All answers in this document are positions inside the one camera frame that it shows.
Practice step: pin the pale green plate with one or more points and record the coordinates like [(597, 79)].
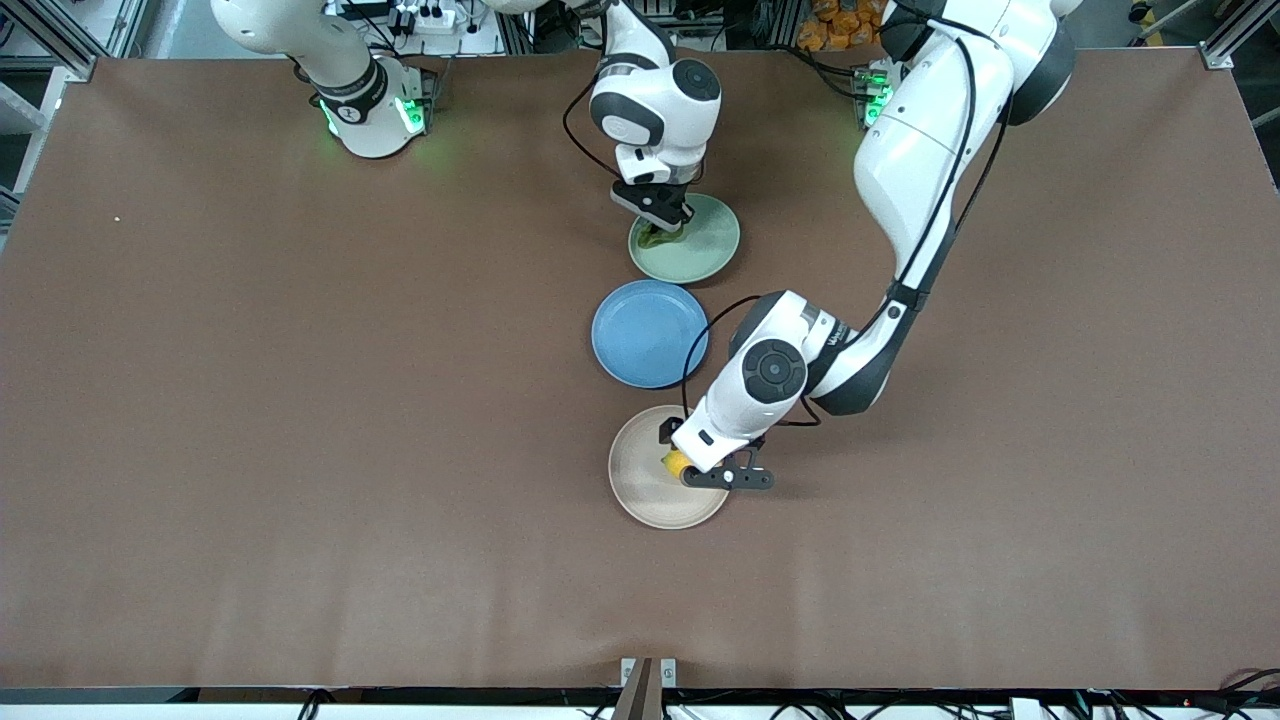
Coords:
[(705, 255)]

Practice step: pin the white power adapter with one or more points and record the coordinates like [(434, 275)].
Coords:
[(1027, 709)]

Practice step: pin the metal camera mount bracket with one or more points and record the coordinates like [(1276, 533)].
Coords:
[(648, 690)]

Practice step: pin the blue plate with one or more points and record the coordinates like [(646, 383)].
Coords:
[(645, 335)]

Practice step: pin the yellow lemon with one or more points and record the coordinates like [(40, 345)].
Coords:
[(677, 463)]

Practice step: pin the white power strip with plugs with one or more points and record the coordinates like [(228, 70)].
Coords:
[(430, 15)]

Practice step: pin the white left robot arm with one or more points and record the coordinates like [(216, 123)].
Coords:
[(920, 150)]

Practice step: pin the beige plate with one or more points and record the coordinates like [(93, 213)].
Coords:
[(640, 480)]

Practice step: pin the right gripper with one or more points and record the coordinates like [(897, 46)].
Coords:
[(684, 213)]

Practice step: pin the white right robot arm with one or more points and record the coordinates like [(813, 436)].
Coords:
[(650, 100)]

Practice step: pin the aluminium frame profile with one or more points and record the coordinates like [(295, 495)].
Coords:
[(1225, 45), (60, 45)]

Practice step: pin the green lettuce leaf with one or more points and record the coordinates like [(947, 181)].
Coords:
[(660, 240)]

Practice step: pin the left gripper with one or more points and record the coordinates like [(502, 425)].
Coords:
[(667, 433)]

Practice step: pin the bag of oranges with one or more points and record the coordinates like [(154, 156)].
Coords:
[(840, 25)]

